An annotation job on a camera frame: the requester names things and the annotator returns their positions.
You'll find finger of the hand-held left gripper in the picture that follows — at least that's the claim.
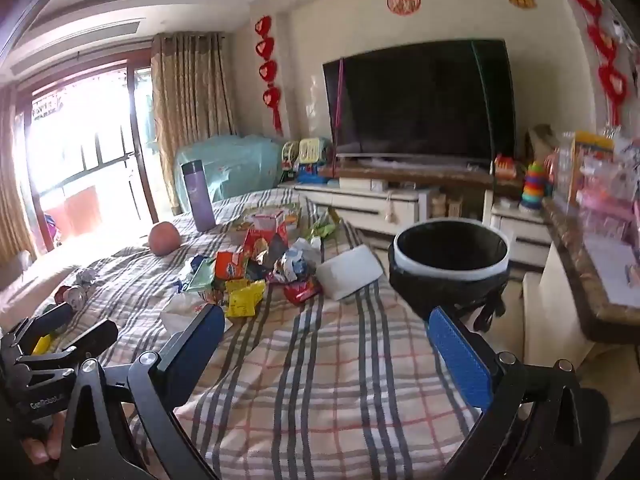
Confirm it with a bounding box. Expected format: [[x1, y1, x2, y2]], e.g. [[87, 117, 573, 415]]
[[17, 319, 120, 375], [27, 304, 75, 342]]

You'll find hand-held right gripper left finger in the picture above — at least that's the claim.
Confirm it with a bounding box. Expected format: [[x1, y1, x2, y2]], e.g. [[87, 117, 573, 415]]
[[57, 304, 226, 480]]

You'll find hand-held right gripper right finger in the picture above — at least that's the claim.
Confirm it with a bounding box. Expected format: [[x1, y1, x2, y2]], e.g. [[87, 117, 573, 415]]
[[427, 306, 586, 480]]

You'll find pile of snack wrappers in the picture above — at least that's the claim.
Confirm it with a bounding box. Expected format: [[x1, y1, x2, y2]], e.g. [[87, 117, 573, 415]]
[[162, 207, 346, 331]]

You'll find white-rimmed bin with black bag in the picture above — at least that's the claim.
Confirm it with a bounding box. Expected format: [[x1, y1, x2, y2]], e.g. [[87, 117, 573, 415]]
[[387, 217, 516, 333]]

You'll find red carton box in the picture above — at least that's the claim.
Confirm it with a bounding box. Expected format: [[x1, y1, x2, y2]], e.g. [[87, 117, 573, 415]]
[[251, 211, 287, 241]]

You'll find white rectangular pack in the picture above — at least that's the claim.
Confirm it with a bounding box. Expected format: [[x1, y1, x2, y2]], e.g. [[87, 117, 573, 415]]
[[316, 245, 383, 302]]

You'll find person's left hand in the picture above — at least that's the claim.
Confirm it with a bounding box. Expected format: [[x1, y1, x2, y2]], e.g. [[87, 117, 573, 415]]
[[20, 412, 68, 468]]

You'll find red drink can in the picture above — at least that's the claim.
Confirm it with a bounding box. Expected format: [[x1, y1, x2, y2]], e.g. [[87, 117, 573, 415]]
[[54, 285, 90, 308]]

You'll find orange-pink round fruit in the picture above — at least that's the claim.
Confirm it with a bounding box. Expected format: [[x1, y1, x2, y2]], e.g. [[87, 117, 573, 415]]
[[149, 221, 182, 257]]

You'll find purple thermos bottle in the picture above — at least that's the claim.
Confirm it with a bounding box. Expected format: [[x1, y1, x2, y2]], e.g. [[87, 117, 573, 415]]
[[180, 160, 217, 233]]

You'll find beige curtain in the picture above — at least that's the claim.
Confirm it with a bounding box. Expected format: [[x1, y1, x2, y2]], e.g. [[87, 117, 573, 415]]
[[0, 90, 36, 261], [151, 31, 236, 216]]

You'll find brown marble side counter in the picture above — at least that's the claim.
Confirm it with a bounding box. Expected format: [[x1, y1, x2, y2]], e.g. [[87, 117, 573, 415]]
[[542, 195, 640, 346]]

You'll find flat printed cardboard box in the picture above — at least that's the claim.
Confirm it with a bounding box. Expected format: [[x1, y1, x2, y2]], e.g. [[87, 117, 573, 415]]
[[235, 205, 301, 233]]

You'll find green squeeze pouch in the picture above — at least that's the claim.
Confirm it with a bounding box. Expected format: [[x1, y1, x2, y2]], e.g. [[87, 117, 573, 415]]
[[307, 207, 343, 241]]

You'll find sliding glass door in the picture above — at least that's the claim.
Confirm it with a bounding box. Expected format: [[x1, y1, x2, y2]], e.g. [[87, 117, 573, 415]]
[[20, 57, 156, 251]]

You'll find white paper sheet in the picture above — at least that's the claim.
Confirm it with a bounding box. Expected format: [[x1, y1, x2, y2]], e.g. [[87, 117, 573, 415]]
[[585, 237, 640, 306]]

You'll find teal covered furniture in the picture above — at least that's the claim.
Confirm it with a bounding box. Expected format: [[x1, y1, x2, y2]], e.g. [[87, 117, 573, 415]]
[[174, 132, 286, 201]]

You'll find white television cabinet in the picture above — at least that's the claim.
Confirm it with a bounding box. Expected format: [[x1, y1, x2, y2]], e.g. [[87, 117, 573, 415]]
[[277, 162, 551, 266]]

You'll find red toy telephone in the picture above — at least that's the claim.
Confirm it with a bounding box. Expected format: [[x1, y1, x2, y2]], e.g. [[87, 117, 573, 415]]
[[494, 154, 521, 178]]

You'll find colourful wheel toy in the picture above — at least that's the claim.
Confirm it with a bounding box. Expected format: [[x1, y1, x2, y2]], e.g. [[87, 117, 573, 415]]
[[280, 140, 301, 172]]

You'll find toy cash register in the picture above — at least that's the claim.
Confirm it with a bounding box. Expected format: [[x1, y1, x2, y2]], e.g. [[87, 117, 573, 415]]
[[297, 137, 333, 183]]

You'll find pink plastic organizer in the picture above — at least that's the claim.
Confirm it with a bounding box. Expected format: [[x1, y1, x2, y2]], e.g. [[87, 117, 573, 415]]
[[580, 155, 640, 241]]

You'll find beige handbag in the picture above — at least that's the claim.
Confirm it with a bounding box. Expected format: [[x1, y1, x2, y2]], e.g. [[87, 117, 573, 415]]
[[527, 125, 558, 161]]

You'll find yellow toy box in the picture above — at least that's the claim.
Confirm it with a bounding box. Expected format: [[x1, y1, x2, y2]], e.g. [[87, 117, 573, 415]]
[[570, 132, 613, 201]]

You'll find black television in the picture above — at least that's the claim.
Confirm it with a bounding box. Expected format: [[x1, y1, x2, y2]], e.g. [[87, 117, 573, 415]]
[[322, 38, 516, 166]]

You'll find thin pink rod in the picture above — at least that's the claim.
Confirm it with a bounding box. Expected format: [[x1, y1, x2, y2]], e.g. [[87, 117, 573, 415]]
[[334, 57, 347, 157]]

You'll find thin green rod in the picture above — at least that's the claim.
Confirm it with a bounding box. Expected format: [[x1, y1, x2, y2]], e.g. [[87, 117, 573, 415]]
[[471, 40, 497, 161]]

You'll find red heart hanging decoration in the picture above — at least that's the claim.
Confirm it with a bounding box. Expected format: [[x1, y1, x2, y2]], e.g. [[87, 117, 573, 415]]
[[254, 15, 285, 133], [552, 0, 631, 126]]

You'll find rainbow stacking ring toy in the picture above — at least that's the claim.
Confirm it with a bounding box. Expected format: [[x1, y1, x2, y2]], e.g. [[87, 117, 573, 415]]
[[519, 160, 548, 211]]

